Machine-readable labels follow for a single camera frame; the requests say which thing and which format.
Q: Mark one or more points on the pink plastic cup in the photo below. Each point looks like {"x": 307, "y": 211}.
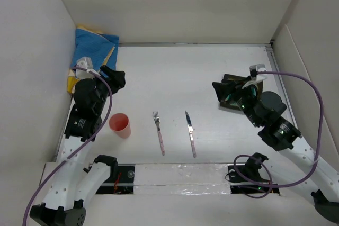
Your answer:
{"x": 119, "y": 123}

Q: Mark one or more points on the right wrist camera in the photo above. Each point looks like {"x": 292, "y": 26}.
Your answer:
{"x": 255, "y": 77}

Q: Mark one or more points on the blue Pikachu placemat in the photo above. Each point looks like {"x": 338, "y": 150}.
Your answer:
{"x": 101, "y": 48}

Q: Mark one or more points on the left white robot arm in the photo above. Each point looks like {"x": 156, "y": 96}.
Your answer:
{"x": 63, "y": 196}

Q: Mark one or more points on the square green ceramic plate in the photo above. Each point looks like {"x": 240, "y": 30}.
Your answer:
{"x": 236, "y": 106}

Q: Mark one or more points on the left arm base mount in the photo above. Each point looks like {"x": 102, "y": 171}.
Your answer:
{"x": 122, "y": 183}

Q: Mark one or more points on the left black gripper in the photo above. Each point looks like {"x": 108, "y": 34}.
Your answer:
{"x": 115, "y": 79}

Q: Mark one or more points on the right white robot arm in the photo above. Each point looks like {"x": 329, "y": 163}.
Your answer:
{"x": 320, "y": 184}

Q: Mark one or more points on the knife with pink handle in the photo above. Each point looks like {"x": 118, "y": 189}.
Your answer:
{"x": 190, "y": 130}

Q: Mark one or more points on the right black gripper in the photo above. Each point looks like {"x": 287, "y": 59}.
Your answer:
{"x": 232, "y": 87}

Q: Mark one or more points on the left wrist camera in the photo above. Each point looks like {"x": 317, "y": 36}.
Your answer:
{"x": 86, "y": 63}

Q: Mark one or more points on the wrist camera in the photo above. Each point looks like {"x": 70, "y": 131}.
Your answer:
{"x": 86, "y": 63}
{"x": 255, "y": 77}

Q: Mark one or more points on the fork with pink handle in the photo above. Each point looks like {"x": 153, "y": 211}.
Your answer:
{"x": 157, "y": 123}

